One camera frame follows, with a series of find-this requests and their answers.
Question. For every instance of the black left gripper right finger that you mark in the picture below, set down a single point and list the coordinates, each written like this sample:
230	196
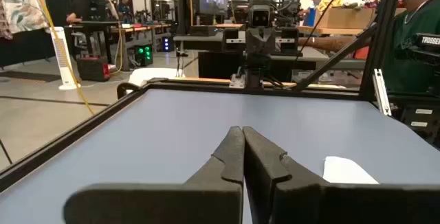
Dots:
343	207

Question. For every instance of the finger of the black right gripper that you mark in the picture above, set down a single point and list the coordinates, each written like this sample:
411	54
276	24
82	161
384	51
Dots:
267	42
253	42

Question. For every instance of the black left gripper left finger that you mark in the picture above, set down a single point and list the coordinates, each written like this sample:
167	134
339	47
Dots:
154	207

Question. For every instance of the white towel with beige checks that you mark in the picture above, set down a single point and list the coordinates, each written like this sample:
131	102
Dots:
343	170

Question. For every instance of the person's forearm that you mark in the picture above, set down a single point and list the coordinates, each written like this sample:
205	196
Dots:
330	43

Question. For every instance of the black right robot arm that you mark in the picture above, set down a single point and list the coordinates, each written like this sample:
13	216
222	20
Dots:
256	69

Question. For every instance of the grey desk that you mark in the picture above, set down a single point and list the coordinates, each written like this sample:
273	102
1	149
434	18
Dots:
206	38

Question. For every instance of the computer with blue lights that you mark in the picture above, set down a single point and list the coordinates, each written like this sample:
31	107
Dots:
167	44

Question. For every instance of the cardboard box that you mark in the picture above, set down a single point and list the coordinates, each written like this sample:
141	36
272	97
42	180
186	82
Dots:
343	18

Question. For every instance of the white cloth pile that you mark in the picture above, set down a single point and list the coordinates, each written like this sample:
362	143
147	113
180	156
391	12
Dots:
151	74

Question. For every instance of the computer with green lights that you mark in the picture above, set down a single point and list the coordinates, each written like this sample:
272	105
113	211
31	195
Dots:
144	55

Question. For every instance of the wooden workbench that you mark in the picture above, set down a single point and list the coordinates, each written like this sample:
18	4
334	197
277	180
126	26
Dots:
137	29

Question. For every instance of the black box with white labels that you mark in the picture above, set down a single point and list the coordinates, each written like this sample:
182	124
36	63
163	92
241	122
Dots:
409	117

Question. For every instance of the black desk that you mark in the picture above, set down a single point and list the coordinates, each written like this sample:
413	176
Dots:
96	23

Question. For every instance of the red and black toolbox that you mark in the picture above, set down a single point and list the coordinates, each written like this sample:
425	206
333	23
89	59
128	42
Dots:
91	69

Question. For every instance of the black Trossen labelled device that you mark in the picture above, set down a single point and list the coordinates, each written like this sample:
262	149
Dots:
428	42

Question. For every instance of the white tower fan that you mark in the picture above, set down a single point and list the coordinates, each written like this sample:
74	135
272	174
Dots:
58	52

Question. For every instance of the floral patterned cloth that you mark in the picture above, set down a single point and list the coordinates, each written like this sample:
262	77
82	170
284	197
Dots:
20	7

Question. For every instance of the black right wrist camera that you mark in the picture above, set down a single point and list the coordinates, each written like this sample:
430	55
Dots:
260	16

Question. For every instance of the black aluminium table frame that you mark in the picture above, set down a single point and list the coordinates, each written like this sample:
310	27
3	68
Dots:
68	138

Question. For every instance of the silver metal bracket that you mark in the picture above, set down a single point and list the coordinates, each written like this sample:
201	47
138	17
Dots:
382	93

